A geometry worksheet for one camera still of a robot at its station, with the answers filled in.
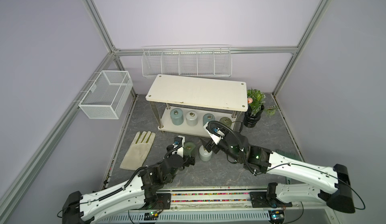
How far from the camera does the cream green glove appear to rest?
0.88 metres

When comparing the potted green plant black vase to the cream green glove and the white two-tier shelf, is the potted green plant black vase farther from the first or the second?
the cream green glove

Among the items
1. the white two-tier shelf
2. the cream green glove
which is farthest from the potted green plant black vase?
the cream green glove
